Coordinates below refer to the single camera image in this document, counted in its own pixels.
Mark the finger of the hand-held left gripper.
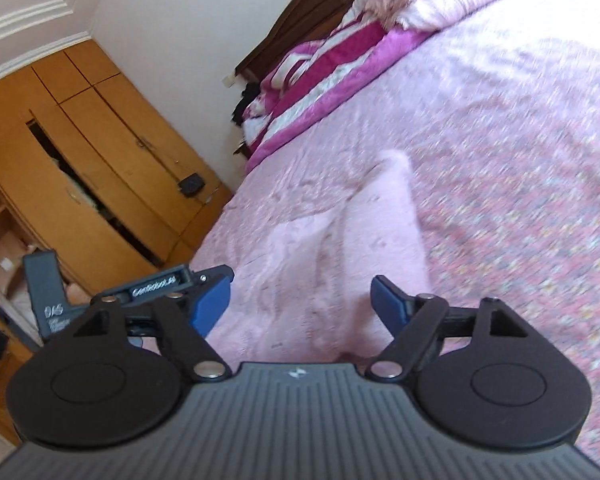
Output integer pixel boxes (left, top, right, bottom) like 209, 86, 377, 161
192, 264, 236, 286

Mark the cardboard box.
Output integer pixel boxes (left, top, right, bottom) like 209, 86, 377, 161
0, 232, 36, 311

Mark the pink floral bedspread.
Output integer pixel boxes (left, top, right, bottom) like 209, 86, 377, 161
187, 0, 600, 461

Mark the dark cloth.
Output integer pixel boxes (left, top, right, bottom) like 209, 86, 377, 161
230, 81, 261, 127

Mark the dark wooden headboard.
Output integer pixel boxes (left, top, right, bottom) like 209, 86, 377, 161
235, 0, 396, 78

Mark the magenta white striped quilt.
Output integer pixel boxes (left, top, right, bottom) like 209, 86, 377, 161
242, 7, 433, 173

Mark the pink cable-knit cardigan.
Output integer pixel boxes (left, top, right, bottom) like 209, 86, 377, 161
220, 149, 428, 363

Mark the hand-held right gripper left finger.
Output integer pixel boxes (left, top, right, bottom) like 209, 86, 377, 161
67, 277, 231, 382

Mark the small black bag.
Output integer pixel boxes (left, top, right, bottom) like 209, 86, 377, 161
178, 172, 205, 197

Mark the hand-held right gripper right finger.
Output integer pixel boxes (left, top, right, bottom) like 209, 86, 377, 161
367, 275, 531, 381

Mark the wooden wardrobe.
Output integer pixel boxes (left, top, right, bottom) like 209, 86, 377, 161
0, 39, 233, 356

